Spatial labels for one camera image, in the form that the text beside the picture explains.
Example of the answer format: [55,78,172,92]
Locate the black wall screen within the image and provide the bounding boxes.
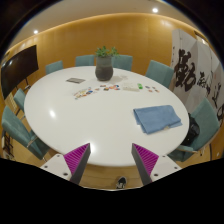
[0,44,40,100]

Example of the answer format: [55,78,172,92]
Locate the grey flat card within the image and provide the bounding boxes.
[65,77,87,84]

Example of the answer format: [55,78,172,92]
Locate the colourful sticker sheet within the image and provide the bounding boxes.
[73,87,95,100]

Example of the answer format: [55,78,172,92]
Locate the colourful round badges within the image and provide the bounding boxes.
[94,84,122,92]
[143,85,161,94]

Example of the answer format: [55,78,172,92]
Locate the white flat box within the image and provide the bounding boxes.
[121,82,140,92]

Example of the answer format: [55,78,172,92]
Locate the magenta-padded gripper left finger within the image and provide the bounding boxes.
[39,142,92,185]

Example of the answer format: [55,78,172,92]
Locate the teal chairs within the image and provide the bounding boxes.
[1,54,221,163]

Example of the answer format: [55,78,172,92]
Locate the black bag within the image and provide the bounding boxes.
[180,113,201,147]

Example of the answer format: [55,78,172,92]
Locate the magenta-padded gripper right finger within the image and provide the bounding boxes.
[131,142,183,186]

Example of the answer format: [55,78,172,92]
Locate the blue towel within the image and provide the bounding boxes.
[133,104,183,135]

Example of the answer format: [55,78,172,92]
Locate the potted plant in grey pot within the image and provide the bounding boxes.
[94,45,120,82]

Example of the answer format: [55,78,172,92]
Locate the ceiling lights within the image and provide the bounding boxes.
[32,6,160,35]

